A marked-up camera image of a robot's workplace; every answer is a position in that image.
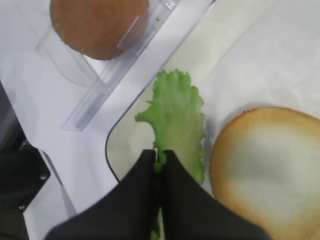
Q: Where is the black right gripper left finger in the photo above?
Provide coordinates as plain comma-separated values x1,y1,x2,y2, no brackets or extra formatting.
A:
46,149,156,240

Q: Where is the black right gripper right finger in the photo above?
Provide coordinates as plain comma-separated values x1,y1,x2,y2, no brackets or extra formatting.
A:
161,150,270,240

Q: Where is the green lettuce leaf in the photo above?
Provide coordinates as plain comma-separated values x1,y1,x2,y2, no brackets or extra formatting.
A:
134,69,207,240

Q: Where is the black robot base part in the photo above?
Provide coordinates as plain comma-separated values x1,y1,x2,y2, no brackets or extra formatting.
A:
0,88,51,240

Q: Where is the toasted bread slice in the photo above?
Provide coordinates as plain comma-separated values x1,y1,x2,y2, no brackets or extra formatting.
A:
209,107,320,240

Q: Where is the clear plastic left food rack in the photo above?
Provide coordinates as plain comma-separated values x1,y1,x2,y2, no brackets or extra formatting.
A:
34,0,217,132

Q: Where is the cream metal serving tray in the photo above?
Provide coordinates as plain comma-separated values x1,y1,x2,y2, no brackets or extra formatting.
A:
104,0,320,240

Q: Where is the brown bun top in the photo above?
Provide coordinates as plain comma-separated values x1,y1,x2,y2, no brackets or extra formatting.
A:
49,0,150,61

